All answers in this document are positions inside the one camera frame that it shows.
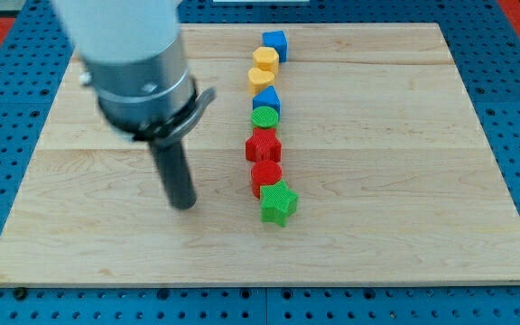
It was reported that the blue cube block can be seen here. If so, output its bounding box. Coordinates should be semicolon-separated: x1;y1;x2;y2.
262;30;288;62

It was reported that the yellow heart block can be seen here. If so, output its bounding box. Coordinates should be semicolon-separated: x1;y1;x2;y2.
247;68;275;96

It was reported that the green star block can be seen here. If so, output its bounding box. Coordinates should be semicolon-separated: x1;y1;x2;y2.
260;180;298;228

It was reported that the light wooden board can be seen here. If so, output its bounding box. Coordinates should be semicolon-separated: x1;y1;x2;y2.
0;23;520;288

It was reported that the red star block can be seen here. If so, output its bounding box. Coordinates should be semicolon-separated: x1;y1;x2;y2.
245;127;282;163

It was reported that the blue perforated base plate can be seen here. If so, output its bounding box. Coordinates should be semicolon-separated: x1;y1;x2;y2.
0;0;520;324

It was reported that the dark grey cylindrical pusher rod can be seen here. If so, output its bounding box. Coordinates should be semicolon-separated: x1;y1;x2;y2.
148;141;197;210

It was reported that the red circle block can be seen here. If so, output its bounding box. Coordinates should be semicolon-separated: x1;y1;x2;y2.
250;160;283;199

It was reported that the yellow hexagon block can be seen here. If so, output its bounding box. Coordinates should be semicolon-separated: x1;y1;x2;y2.
252;47;280;76

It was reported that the blue pentagon block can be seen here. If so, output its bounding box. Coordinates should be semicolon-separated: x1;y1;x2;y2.
252;86;282;115

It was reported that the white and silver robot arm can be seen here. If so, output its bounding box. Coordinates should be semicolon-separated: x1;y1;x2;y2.
51;0;216;209

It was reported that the green circle block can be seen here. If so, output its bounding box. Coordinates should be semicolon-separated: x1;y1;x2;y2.
251;107;280;129

